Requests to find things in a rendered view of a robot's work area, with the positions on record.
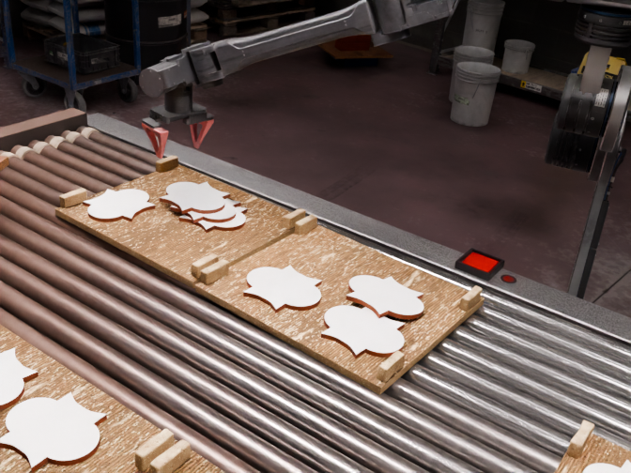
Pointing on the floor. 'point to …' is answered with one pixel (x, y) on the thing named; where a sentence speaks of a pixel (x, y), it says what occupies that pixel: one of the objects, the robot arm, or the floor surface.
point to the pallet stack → (269, 13)
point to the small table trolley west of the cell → (36, 66)
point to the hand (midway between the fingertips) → (177, 148)
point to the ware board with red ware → (355, 51)
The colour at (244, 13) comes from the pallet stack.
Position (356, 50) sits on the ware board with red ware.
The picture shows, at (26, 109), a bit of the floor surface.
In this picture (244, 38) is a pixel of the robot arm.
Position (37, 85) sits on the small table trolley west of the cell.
